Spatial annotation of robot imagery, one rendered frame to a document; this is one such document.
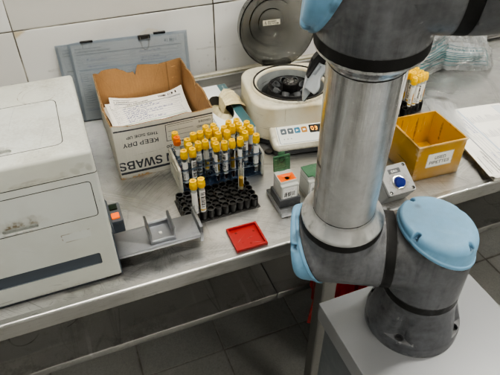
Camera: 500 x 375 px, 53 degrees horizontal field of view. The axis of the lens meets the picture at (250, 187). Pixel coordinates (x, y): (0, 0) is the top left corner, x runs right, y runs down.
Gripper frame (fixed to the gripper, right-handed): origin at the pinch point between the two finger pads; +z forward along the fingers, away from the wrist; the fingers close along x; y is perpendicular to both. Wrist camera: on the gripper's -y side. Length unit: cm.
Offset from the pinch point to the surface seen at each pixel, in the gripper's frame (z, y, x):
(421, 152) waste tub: 12.3, 7.3, 19.2
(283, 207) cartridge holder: 18.6, 13.1, -13.8
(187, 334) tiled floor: 108, -17, -42
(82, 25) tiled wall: -5, -38, -56
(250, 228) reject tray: 19.8, 17.2, -22.0
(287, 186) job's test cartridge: 13.3, 12.3, -13.0
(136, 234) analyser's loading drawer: 15, 19, -45
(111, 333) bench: 80, -3, -64
